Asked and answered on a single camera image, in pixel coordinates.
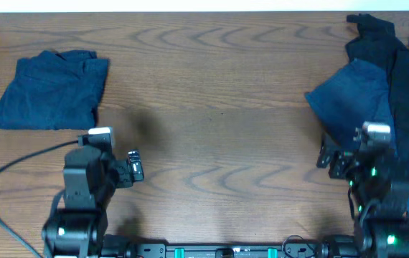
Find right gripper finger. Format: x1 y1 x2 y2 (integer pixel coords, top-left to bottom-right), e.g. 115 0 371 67
316 134 339 168
329 152 349 179

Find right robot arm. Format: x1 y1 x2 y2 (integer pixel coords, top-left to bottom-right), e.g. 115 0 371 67
315 133 409 258

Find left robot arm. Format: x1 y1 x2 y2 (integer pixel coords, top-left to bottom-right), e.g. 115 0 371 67
42 145 144 257

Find blue denim shorts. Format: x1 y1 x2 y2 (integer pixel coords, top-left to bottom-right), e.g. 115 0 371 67
304 34 409 232

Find folded navy blue shorts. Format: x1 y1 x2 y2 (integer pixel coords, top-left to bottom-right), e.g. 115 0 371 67
0 50 109 130

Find black crumpled garment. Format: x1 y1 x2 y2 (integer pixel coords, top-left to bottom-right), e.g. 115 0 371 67
345 14 408 75

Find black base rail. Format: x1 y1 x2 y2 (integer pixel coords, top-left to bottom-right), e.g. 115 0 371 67
99 235 332 258

